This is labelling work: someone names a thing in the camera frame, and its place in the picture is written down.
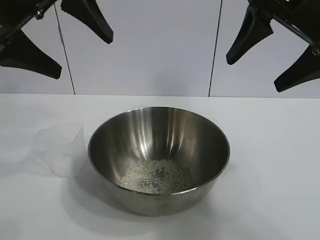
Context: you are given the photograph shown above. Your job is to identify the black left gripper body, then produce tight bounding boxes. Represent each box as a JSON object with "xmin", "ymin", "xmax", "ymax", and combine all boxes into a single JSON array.
[{"xmin": 0, "ymin": 0, "xmax": 62, "ymax": 52}]

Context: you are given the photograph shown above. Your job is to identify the white rice grains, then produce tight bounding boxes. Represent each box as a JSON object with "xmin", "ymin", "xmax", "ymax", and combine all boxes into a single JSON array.
[{"xmin": 119, "ymin": 159, "xmax": 197, "ymax": 195}]

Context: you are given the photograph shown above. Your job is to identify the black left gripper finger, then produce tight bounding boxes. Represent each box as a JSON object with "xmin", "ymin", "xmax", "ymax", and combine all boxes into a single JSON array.
[
  {"xmin": 60, "ymin": 0, "xmax": 114, "ymax": 44},
  {"xmin": 0, "ymin": 29, "xmax": 63, "ymax": 80}
]

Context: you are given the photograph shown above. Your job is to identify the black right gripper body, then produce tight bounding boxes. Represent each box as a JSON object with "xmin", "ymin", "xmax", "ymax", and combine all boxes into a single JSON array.
[{"xmin": 246, "ymin": 0, "xmax": 320, "ymax": 55}]

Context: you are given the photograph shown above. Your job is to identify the clear plastic measuring cup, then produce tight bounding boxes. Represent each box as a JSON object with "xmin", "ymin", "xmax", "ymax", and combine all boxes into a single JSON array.
[{"xmin": 34, "ymin": 121, "xmax": 86, "ymax": 179}]

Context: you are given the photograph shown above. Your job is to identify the stainless steel mixing bowl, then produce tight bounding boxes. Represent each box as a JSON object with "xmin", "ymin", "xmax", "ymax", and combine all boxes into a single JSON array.
[{"xmin": 87, "ymin": 106, "xmax": 231, "ymax": 216}]

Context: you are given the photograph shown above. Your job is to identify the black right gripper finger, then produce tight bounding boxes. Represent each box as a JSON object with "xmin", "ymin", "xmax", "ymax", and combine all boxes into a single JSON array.
[
  {"xmin": 226, "ymin": 6, "xmax": 275, "ymax": 66},
  {"xmin": 273, "ymin": 46, "xmax": 320, "ymax": 93}
]

